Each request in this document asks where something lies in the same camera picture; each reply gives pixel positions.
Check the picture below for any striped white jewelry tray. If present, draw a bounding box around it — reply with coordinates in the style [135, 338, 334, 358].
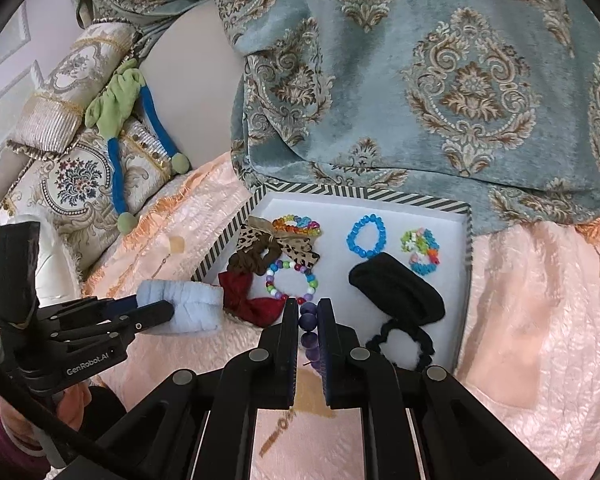
[192, 183, 472, 370]

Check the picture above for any light blue fluffy scrunchie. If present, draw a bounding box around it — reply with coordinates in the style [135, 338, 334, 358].
[136, 280, 224, 336]

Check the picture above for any green flower bead bracelet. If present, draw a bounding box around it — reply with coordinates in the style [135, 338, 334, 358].
[398, 226, 441, 276]

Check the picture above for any blue bead bracelet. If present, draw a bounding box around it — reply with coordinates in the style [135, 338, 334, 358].
[345, 212, 388, 260]

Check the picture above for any rainbow link bracelet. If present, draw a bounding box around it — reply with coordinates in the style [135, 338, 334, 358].
[270, 212, 323, 239]

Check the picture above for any person's left hand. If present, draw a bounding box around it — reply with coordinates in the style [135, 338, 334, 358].
[0, 382, 92, 453]

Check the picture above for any green blue plush toy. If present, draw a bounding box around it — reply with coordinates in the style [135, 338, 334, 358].
[84, 58, 190, 235]

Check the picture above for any black spiral hair tie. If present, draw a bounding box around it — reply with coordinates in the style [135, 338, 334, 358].
[364, 316, 437, 373]

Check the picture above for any embroidered cylindrical bolster pillow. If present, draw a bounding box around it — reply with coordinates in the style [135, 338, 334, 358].
[7, 22, 136, 160]

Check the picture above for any purple bead bracelet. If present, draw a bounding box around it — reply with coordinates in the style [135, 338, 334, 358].
[298, 300, 323, 376]

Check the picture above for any multicolour round bead bracelet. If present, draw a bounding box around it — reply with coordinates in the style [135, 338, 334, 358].
[264, 259, 321, 306]

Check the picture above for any floral embroidered square cushion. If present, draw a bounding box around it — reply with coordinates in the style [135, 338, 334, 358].
[0, 118, 173, 273]

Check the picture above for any beige plain pillow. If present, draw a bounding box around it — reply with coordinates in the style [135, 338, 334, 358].
[140, 0, 244, 168]

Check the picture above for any white round satin cushion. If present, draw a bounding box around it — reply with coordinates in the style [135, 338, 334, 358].
[4, 214, 82, 308]

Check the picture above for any leopard print brown scrunchie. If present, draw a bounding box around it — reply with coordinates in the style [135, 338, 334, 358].
[227, 214, 322, 276]

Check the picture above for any red velvet bow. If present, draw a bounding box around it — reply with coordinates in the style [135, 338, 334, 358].
[217, 270, 287, 328]

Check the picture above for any peach satin bedspread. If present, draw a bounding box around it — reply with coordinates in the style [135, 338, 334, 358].
[83, 153, 600, 479]

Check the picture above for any teal damask blanket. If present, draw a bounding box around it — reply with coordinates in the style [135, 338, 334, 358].
[72, 0, 600, 234]

